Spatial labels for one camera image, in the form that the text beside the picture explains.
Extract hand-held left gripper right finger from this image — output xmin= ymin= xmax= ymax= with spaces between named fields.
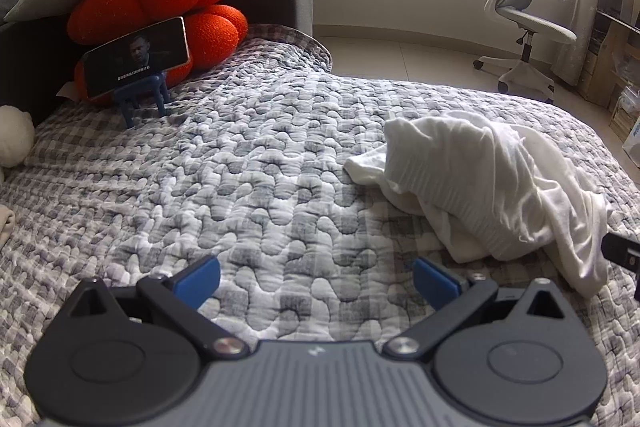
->
xmin=382 ymin=257 xmax=576 ymax=360

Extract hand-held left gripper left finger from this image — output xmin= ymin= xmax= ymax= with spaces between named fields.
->
xmin=62 ymin=255 xmax=251 ymax=360

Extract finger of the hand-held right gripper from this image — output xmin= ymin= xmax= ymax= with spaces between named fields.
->
xmin=602 ymin=232 xmax=640 ymax=269

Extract white pants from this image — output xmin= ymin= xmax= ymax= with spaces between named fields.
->
xmin=344 ymin=111 xmax=613 ymax=298

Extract grey checkered quilt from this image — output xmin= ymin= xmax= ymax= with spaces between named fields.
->
xmin=0 ymin=23 xmax=640 ymax=427

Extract blue phone stand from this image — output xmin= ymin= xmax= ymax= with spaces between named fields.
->
xmin=115 ymin=69 xmax=172 ymax=128

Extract wooden computer desk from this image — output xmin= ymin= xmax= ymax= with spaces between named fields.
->
xmin=577 ymin=0 xmax=640 ymax=158

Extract smartphone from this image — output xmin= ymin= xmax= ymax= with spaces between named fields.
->
xmin=81 ymin=17 xmax=193 ymax=100

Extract white plush toy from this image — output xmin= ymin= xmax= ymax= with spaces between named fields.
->
xmin=0 ymin=104 xmax=36 ymax=168

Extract grey office chair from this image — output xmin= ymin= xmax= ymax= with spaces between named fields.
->
xmin=473 ymin=0 xmax=578 ymax=104

